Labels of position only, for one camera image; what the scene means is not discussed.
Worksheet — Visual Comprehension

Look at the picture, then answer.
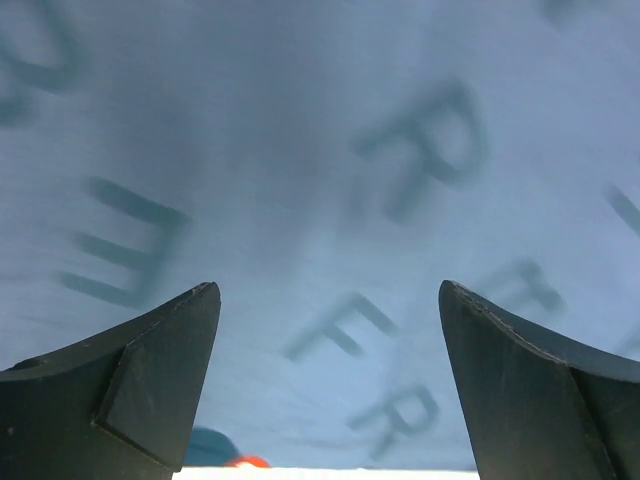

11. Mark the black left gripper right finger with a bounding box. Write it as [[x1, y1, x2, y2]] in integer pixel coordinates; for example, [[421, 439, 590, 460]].
[[439, 280, 639, 480]]

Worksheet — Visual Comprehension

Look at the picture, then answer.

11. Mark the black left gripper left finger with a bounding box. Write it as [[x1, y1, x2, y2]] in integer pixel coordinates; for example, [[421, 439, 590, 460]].
[[1, 282, 221, 480]]

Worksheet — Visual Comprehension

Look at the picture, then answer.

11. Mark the blue letter-print cloth napkin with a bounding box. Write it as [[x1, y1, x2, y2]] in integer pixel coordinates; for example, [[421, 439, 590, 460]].
[[1, 1, 639, 469]]

